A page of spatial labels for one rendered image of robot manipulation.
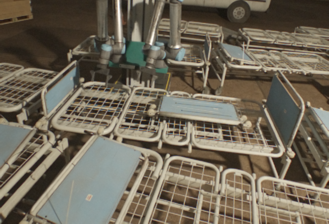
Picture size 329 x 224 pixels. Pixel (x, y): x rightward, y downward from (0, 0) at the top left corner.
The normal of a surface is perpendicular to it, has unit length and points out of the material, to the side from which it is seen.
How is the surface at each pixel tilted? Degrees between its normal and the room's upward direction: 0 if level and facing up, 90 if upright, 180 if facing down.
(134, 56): 90
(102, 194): 7
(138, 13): 90
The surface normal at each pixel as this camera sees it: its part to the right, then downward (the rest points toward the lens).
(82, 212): 0.20, -0.85
